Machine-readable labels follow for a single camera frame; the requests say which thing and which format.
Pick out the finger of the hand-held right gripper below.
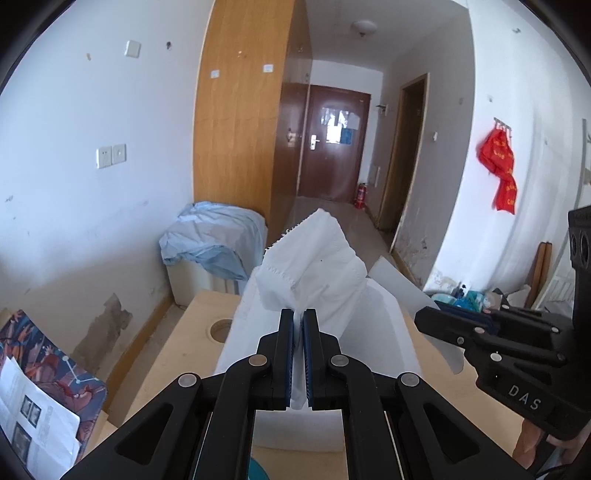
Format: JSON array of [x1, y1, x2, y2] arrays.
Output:
[[414, 307, 566, 367], [436, 302, 573, 342]]

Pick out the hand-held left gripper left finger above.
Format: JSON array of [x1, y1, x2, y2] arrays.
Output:
[[60, 308, 296, 480]]

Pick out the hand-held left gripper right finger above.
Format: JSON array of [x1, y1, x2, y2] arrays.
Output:
[[302, 308, 536, 480]]

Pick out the white foam box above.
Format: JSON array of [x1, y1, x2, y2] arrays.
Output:
[[215, 265, 422, 453]]

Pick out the white nonwoven cloth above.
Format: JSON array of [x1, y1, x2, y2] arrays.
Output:
[[256, 208, 369, 409]]

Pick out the person's right hand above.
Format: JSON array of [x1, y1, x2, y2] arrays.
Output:
[[515, 413, 580, 464]]

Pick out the pile of assorted items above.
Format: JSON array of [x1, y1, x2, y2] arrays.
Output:
[[427, 284, 532, 312]]

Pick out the white metal bunk bed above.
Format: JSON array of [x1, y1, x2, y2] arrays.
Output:
[[545, 117, 591, 305]]

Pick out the leaning wooden boards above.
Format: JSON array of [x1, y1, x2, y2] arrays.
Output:
[[526, 240, 552, 308]]

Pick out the small white cabinet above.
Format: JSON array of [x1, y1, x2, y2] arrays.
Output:
[[166, 258, 245, 310]]

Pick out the light blue cloth bundle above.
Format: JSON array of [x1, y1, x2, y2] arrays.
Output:
[[159, 202, 269, 281]]

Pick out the brown entrance door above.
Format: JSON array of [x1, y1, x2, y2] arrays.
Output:
[[295, 84, 372, 204]]

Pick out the wooden wardrobe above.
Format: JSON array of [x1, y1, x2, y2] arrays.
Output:
[[192, 0, 315, 245]]

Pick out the printed desk mat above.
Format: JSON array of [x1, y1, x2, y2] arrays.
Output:
[[0, 309, 109, 467]]

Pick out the printed paper sheets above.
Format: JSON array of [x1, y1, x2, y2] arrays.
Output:
[[0, 355, 81, 480]]

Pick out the wooden side door frame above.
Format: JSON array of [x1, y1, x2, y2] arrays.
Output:
[[376, 73, 430, 254]]

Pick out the white double wall socket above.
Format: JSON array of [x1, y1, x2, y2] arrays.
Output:
[[95, 143, 127, 169]]

